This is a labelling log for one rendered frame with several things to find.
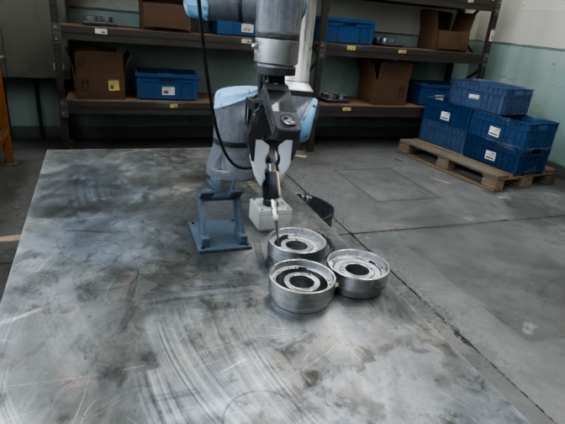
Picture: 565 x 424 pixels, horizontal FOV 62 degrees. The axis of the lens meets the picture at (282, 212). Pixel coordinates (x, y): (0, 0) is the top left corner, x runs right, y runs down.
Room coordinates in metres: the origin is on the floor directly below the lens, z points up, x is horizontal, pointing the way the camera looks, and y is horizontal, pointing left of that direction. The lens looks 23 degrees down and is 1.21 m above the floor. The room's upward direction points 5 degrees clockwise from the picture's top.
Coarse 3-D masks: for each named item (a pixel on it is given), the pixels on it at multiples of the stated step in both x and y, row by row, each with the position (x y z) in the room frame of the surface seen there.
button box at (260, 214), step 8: (256, 200) 0.94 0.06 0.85; (280, 200) 0.95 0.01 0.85; (256, 208) 0.90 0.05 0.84; (264, 208) 0.90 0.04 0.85; (280, 208) 0.91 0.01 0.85; (288, 208) 0.91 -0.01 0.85; (256, 216) 0.90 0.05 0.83; (264, 216) 0.88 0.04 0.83; (280, 216) 0.90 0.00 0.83; (288, 216) 0.90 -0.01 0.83; (256, 224) 0.89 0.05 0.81; (264, 224) 0.88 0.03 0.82; (272, 224) 0.89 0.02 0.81; (280, 224) 0.90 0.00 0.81; (288, 224) 0.90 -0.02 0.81
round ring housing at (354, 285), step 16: (336, 256) 0.74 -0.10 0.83; (352, 256) 0.75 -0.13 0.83; (368, 256) 0.75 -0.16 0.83; (336, 272) 0.67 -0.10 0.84; (352, 272) 0.72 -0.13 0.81; (368, 272) 0.70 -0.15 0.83; (384, 272) 0.70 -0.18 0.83; (336, 288) 0.67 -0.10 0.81; (352, 288) 0.65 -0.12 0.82; (368, 288) 0.65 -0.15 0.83
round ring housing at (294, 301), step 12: (276, 264) 0.67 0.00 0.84; (288, 264) 0.69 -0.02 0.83; (300, 264) 0.70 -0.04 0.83; (312, 264) 0.70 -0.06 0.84; (276, 276) 0.66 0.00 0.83; (288, 276) 0.66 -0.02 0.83; (300, 276) 0.67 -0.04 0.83; (312, 276) 0.67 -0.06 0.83; (324, 276) 0.67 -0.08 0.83; (276, 288) 0.61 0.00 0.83; (300, 288) 0.63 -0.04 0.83; (312, 288) 0.63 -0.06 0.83; (276, 300) 0.62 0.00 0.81; (288, 300) 0.60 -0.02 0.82; (300, 300) 0.60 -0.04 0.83; (312, 300) 0.60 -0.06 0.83; (324, 300) 0.61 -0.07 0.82; (300, 312) 0.60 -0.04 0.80; (312, 312) 0.61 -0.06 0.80
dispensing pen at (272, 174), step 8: (272, 160) 0.84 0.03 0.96; (272, 176) 0.81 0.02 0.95; (264, 184) 0.82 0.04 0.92; (272, 184) 0.80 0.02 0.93; (264, 192) 0.82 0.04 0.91; (272, 192) 0.79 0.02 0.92; (264, 200) 0.81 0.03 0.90; (272, 200) 0.80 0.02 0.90; (272, 208) 0.79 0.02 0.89; (272, 216) 0.79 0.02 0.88
